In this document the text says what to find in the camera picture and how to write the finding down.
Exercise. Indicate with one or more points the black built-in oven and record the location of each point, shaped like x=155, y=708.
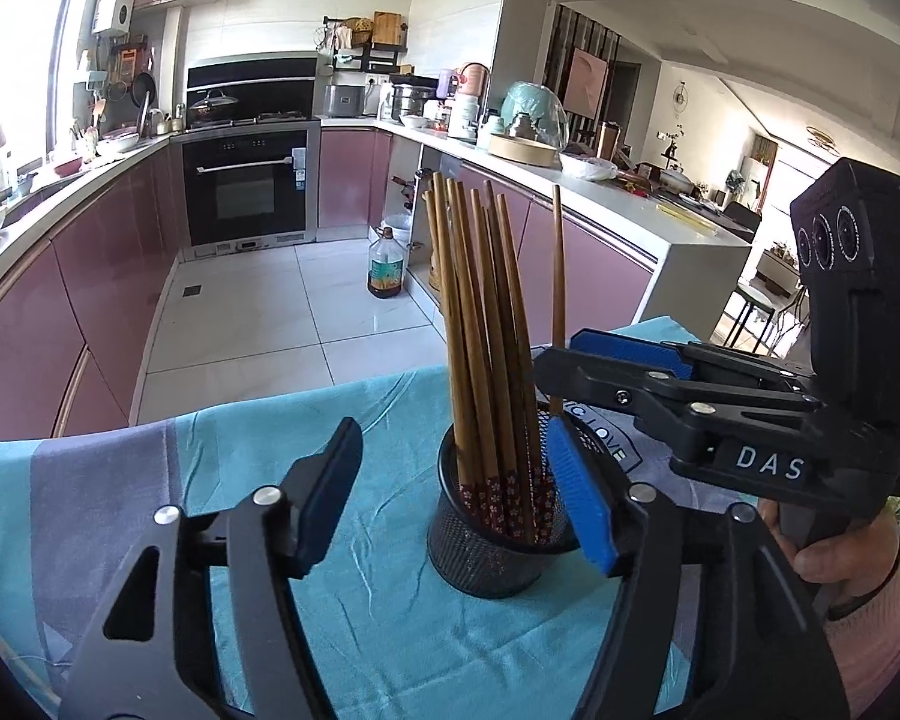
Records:
x=244, y=187

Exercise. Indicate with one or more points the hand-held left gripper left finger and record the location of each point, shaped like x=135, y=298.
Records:
x=330, y=495

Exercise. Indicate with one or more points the brown tumbler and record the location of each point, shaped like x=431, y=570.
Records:
x=610, y=139

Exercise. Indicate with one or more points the person's right forearm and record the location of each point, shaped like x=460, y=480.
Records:
x=889, y=656

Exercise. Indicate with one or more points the blue grey printed tablecloth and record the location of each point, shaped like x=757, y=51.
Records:
x=390, y=637

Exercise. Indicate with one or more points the white canister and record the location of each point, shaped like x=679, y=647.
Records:
x=465, y=116

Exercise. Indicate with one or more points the black wall rack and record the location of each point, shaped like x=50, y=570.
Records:
x=364, y=58

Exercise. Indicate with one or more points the white bucket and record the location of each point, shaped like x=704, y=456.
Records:
x=397, y=227

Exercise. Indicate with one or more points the wall clock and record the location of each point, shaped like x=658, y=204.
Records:
x=682, y=96

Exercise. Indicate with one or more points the black range hood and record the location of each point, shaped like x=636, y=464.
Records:
x=270, y=82

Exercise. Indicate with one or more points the round ceiling lamp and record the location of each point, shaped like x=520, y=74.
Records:
x=823, y=138

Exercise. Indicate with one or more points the white serving bowl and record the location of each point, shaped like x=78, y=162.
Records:
x=120, y=142

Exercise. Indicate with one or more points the stainless steel pots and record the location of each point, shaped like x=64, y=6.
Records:
x=412, y=103

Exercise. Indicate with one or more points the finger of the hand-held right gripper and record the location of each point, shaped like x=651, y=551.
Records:
x=592, y=379
x=630, y=351

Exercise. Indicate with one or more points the round bamboo steamer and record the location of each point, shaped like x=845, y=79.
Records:
x=523, y=151

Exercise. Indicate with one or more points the pink kettle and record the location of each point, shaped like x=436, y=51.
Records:
x=475, y=81

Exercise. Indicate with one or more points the black frying pan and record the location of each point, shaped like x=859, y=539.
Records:
x=143, y=90

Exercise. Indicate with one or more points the glass dome food cover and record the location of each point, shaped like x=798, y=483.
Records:
x=534, y=111

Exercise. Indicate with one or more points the grey rice cooker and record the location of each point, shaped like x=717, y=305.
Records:
x=343, y=101

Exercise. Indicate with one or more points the pink bowl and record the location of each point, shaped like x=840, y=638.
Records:
x=67, y=165

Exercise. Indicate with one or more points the pot with glass lid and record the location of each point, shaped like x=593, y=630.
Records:
x=214, y=105

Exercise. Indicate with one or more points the black mesh holder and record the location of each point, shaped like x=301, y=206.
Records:
x=487, y=562

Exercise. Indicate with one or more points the dining table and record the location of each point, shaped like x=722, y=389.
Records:
x=690, y=191

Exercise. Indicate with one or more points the cooking oil bottle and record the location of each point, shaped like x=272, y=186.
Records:
x=386, y=270

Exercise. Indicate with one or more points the framed painting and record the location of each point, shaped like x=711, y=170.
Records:
x=585, y=82

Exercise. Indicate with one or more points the kitchen window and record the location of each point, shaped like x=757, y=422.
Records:
x=22, y=52

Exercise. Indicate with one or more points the white plastic bag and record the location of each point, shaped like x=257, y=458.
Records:
x=587, y=166

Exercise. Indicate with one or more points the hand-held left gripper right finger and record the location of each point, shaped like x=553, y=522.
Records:
x=581, y=499

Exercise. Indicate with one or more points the bundle of wooden chopsticks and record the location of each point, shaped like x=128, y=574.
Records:
x=487, y=405

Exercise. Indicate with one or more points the wooden cutting board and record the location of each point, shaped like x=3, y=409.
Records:
x=387, y=28

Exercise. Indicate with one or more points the red-patterned wooden chopstick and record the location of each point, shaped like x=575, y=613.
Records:
x=559, y=262

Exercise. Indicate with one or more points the person's right hand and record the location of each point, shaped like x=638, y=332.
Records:
x=844, y=566

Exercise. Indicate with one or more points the pink base cabinets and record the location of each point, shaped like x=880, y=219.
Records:
x=82, y=292
x=352, y=180
x=607, y=277

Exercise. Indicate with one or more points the yellow flat box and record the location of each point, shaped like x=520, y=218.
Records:
x=682, y=211

